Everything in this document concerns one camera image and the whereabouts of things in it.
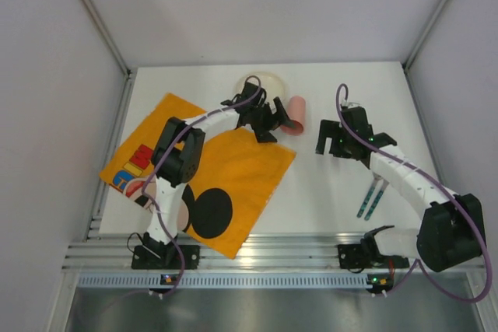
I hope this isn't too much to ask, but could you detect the pink plastic cup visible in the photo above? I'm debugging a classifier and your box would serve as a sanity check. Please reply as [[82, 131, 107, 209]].
[[281, 96, 306, 136]]

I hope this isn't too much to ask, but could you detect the cream round plate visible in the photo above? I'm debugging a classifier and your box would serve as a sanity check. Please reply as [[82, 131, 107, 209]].
[[234, 71, 288, 107]]

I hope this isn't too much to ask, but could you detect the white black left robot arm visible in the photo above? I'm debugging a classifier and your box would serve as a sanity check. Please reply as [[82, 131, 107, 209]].
[[140, 82, 295, 251]]

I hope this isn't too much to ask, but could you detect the slotted grey cable duct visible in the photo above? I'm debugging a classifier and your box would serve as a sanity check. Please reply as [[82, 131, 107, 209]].
[[78, 273, 392, 289]]

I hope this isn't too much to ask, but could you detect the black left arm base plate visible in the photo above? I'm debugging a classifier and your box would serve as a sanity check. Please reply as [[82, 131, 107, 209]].
[[131, 245, 200, 270]]

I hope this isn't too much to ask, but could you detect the orange Mickey Mouse placemat cloth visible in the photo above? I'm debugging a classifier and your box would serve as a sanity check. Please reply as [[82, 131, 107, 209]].
[[99, 93, 296, 259]]

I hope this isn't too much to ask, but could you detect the teal handled fork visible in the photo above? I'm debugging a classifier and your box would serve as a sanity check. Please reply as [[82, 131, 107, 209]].
[[356, 176, 380, 218]]

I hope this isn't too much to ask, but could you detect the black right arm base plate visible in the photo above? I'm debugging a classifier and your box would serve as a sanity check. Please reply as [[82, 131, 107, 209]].
[[337, 243, 410, 271]]

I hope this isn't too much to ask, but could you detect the teal handled spoon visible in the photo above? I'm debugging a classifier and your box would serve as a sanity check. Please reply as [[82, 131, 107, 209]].
[[364, 180, 389, 221]]

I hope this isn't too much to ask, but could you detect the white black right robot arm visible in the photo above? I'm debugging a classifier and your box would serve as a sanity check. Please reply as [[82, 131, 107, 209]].
[[316, 107, 486, 272]]

